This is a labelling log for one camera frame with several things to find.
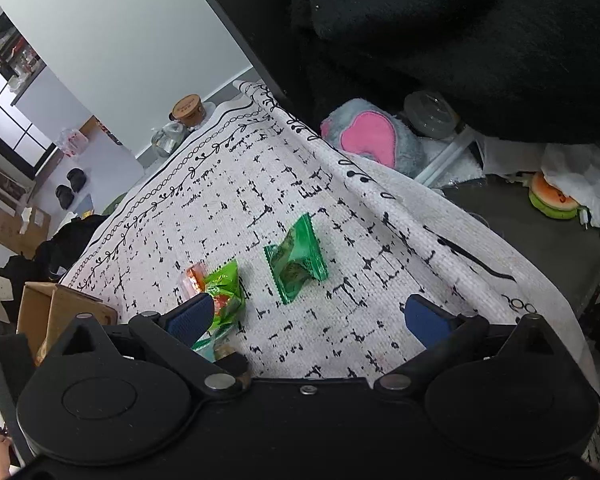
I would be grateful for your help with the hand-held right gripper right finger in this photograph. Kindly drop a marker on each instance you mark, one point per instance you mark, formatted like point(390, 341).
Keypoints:
point(425, 322)

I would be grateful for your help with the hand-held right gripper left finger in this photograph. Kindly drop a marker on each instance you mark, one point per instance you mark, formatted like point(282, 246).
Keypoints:
point(190, 320)

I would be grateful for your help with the red and green snack packet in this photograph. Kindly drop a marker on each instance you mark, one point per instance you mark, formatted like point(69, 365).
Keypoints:
point(225, 290)

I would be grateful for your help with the brown cardboard box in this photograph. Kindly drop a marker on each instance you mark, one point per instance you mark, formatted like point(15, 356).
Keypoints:
point(50, 310)
point(15, 230)

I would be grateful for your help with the grey side table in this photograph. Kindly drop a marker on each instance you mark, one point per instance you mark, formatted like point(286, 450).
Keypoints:
point(530, 250)

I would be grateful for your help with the black clothing pile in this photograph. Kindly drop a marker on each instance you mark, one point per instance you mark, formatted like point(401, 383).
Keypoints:
point(55, 250)

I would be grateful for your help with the white black-patterned tablecloth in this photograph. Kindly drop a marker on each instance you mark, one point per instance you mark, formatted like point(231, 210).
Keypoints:
point(280, 185)

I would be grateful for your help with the white clear box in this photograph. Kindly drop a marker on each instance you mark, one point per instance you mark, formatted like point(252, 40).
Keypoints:
point(450, 157)

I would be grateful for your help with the watermelon plush toy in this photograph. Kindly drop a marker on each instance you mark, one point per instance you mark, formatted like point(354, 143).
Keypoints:
point(552, 197)

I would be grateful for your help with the black slippers pair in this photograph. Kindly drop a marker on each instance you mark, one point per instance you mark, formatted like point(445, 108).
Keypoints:
point(70, 187)

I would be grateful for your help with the clear glass jar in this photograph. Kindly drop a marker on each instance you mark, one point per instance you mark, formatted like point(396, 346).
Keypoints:
point(169, 139)

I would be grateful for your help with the white charger plug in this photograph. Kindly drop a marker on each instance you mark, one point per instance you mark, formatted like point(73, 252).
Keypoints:
point(585, 217)

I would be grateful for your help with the grey pink plush toy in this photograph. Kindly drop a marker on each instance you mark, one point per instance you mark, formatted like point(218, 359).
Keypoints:
point(375, 135)

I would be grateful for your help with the flat brown cardboard box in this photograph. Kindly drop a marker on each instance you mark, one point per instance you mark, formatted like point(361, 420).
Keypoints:
point(15, 230)

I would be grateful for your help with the clear plastic lid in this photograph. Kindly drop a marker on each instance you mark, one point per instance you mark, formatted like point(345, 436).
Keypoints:
point(430, 112)

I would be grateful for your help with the wooden lid jar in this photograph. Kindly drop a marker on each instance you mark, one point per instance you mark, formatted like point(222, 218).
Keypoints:
point(187, 109)

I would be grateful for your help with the clear bag red contents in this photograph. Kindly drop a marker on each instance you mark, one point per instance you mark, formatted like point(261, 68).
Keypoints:
point(72, 142)

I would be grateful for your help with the white plastic bag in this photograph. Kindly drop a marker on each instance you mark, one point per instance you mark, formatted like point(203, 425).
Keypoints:
point(585, 180)

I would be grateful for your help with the black framed window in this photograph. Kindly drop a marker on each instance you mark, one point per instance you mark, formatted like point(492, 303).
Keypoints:
point(10, 125)

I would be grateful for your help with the black fleece clothing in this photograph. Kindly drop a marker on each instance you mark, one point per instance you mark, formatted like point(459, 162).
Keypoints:
point(455, 35)

